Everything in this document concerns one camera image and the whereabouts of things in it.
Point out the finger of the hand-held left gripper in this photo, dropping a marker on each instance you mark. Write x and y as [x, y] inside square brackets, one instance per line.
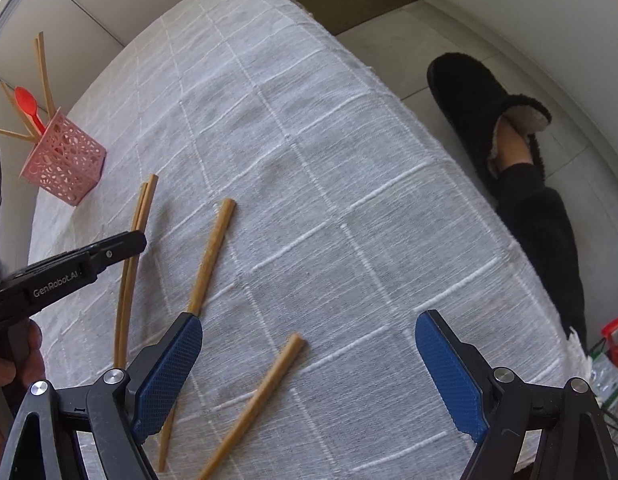
[119, 247]

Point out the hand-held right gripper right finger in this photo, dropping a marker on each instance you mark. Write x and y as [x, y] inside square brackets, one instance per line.
[449, 375]

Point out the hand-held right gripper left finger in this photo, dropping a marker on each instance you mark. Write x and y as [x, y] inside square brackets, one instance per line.
[166, 375]

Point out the long brown chopstick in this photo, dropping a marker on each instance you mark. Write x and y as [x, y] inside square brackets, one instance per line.
[45, 72]
[6, 132]
[211, 255]
[16, 107]
[269, 390]
[138, 210]
[41, 80]
[148, 205]

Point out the pink perforated utensil holder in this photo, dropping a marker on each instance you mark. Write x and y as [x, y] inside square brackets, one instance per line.
[64, 160]

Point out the red plastic spoon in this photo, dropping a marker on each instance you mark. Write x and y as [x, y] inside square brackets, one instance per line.
[26, 100]

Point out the person's left hand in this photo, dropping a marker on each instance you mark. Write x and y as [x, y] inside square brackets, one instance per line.
[34, 355]

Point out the person's leg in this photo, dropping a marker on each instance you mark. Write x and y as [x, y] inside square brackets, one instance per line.
[539, 230]

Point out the red plastic packet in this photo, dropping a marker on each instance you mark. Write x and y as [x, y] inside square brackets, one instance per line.
[616, 335]

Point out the grey checked tablecloth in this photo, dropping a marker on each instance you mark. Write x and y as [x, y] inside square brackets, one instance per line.
[339, 185]

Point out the black fuzzy slipper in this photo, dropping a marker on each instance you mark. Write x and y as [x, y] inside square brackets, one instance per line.
[464, 95]

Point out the brown floor mat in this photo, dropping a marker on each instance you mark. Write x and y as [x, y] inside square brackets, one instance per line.
[354, 0]

